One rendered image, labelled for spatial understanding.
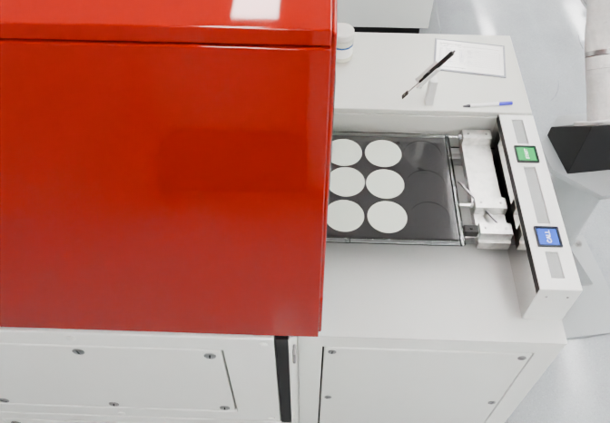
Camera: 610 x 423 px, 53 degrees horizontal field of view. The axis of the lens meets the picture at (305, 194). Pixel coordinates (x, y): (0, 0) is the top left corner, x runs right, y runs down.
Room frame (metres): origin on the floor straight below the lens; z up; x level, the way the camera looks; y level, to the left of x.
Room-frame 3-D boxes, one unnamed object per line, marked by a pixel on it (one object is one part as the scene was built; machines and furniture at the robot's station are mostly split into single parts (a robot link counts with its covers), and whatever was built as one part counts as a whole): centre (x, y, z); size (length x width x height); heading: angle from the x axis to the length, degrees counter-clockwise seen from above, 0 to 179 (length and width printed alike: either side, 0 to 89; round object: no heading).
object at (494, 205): (0.96, -0.47, 0.89); 0.08 x 0.03 x 0.03; 88
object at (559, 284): (0.95, -0.57, 0.89); 0.55 x 0.09 x 0.14; 178
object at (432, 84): (1.26, -0.33, 1.03); 0.06 x 0.04 x 0.13; 88
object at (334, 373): (1.10, -0.32, 0.41); 0.97 x 0.64 x 0.82; 178
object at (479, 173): (1.03, -0.48, 0.87); 0.36 x 0.08 x 0.03; 178
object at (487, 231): (0.88, -0.47, 0.89); 0.08 x 0.03 x 0.03; 88
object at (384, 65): (1.41, -0.32, 0.89); 0.62 x 0.35 x 0.14; 88
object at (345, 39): (1.46, -0.10, 1.01); 0.07 x 0.07 x 0.10
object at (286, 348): (0.84, 0.02, 1.02); 0.82 x 0.03 x 0.40; 178
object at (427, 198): (1.02, -0.21, 0.90); 0.34 x 0.34 x 0.01; 88
